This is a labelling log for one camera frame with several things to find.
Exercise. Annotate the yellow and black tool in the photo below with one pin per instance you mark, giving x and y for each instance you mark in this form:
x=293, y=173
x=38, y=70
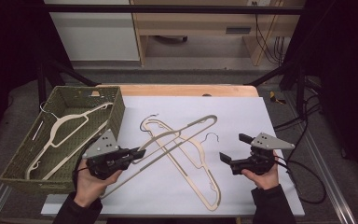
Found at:
x=273, y=97

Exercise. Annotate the green woven basket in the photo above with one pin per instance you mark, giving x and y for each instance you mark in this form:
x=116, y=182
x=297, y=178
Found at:
x=118, y=112

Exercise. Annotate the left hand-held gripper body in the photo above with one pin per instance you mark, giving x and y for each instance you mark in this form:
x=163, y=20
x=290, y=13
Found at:
x=102, y=146

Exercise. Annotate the white table sheet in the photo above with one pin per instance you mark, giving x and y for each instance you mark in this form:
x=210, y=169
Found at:
x=245, y=118

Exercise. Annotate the person's right hand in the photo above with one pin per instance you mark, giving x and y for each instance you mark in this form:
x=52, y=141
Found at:
x=265, y=180

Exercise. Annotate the light wooden desk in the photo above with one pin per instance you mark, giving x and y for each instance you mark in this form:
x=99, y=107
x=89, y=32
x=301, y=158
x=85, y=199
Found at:
x=192, y=23

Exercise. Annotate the black metal stand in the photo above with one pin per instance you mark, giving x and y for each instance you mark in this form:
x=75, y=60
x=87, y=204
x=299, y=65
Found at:
x=42, y=87
x=300, y=90

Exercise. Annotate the black curtain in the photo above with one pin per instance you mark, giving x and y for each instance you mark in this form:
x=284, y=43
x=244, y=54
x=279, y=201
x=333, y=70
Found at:
x=348, y=62
x=9, y=46

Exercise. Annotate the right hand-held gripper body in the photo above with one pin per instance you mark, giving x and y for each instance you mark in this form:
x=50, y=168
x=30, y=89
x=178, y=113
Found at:
x=268, y=141

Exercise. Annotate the beige clothes hanger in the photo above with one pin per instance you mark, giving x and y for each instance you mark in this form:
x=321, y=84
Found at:
x=202, y=158

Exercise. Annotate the white cabinet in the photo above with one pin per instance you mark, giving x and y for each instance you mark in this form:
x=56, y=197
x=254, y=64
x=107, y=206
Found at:
x=96, y=34

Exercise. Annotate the person's left hand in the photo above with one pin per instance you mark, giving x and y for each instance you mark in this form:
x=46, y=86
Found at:
x=90, y=188

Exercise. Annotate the grey-beige clothes hanger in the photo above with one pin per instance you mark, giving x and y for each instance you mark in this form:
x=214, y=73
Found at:
x=195, y=123

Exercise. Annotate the black horizontal frame bar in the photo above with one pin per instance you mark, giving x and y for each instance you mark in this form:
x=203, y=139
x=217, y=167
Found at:
x=167, y=9

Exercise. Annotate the cream white clothes hanger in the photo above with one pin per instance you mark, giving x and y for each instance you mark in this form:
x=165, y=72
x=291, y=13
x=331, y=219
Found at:
x=74, y=116

